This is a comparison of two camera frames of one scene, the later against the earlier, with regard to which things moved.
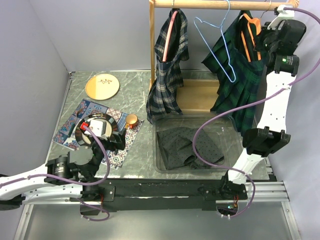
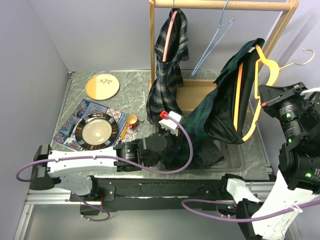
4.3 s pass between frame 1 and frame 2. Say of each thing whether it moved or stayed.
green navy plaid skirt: moved
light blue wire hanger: moved
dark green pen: stayed
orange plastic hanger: moved
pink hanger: stayed
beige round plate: stayed
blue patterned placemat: stayed
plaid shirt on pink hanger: stayed
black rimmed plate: stayed
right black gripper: moved
